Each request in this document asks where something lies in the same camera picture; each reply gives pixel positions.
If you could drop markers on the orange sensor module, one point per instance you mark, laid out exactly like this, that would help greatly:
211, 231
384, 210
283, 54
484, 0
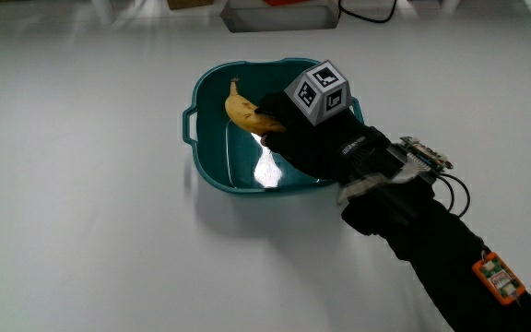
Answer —
499, 277

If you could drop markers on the yellow banana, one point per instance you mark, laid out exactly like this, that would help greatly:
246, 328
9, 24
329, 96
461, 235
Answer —
245, 113

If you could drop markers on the person's right hand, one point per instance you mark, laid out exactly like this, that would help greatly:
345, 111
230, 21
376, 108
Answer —
321, 143

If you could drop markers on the teal plastic basin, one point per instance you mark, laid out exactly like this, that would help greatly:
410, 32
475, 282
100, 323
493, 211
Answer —
228, 152

